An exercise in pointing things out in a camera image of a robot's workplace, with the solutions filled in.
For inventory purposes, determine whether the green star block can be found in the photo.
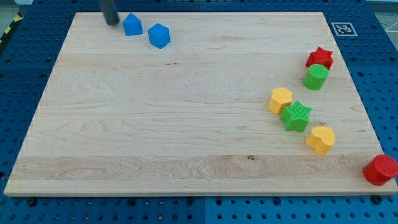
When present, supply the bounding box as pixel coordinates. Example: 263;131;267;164
280;101;312;133

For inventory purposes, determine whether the red star block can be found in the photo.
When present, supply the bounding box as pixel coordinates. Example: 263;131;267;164
305;47;333;70

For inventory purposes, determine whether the blue cube block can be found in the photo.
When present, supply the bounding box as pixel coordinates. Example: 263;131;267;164
148;23;170;49

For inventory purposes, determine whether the green cylinder block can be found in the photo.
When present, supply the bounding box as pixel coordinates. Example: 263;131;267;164
303;64;329;90

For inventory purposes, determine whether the white fiducial marker tag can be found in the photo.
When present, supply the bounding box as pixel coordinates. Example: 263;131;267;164
331;22;358;37

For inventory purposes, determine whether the wooden board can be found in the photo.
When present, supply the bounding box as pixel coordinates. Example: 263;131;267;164
4;12;397;197

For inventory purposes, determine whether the yellow heart block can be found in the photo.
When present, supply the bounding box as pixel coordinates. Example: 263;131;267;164
305;126;336;156

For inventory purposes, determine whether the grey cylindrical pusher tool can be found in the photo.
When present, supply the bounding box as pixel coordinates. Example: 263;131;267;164
98;0;120;26

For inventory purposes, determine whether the red cylinder block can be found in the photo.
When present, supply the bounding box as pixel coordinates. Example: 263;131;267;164
363;154;397;186

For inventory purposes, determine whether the yellow hexagon block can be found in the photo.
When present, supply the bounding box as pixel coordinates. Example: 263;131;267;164
268;87;293;115

